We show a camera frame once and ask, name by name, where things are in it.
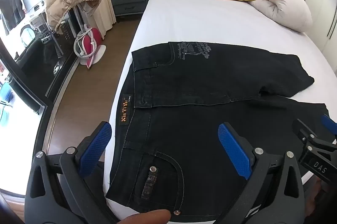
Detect person's left hand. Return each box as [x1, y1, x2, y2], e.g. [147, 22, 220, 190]
[118, 209, 173, 224]

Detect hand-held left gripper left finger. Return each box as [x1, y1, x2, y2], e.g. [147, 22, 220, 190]
[23, 121, 118, 224]

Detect black denim pants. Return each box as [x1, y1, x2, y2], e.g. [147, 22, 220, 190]
[105, 41, 331, 222]

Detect grey nightstand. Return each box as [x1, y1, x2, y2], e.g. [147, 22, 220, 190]
[110, 0, 150, 17]

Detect black glossy cabinet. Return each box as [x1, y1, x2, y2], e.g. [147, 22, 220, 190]
[16, 13, 83, 98]

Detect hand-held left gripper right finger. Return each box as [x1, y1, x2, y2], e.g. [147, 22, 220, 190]
[217, 123, 306, 224]

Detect white bed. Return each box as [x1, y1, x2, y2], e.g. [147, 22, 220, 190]
[104, 0, 337, 224]

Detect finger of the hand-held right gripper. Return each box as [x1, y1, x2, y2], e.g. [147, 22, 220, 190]
[322, 113, 337, 136]
[292, 119, 320, 147]

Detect dark hanging garment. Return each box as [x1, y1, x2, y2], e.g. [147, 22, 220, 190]
[0, 0, 25, 33]

